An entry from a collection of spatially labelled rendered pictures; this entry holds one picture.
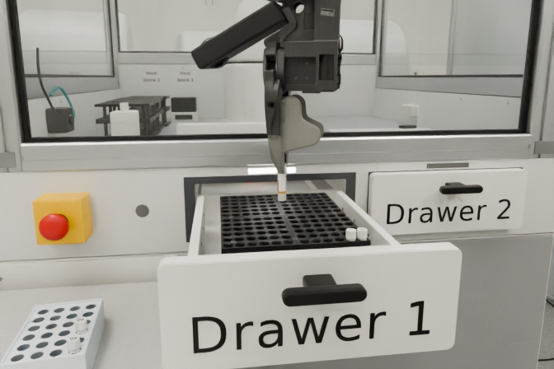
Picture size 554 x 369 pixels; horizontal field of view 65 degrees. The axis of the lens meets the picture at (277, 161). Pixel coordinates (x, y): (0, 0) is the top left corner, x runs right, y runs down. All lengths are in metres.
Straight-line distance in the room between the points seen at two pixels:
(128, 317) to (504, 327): 0.71
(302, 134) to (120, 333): 0.36
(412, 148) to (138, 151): 0.46
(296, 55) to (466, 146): 0.45
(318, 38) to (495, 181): 0.48
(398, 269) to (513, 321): 0.60
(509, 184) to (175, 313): 0.64
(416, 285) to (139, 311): 0.40
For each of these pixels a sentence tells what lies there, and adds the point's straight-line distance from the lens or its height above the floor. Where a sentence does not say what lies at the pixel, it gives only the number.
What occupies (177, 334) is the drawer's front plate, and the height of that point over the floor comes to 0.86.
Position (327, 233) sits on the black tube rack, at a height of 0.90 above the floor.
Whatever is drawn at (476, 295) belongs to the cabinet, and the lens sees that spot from 0.95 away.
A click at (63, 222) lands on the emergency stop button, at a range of 0.71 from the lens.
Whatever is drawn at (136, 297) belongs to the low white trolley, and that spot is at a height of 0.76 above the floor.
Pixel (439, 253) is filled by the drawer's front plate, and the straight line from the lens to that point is 0.46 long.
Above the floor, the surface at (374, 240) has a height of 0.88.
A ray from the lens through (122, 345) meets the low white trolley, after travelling 0.62.
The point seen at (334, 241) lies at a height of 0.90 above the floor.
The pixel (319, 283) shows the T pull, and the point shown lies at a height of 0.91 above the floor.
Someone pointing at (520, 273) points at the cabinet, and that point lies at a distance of 0.98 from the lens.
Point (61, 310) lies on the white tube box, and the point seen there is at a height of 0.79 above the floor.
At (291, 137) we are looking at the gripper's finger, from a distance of 0.49.
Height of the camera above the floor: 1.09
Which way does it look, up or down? 11 degrees down
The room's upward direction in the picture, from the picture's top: straight up
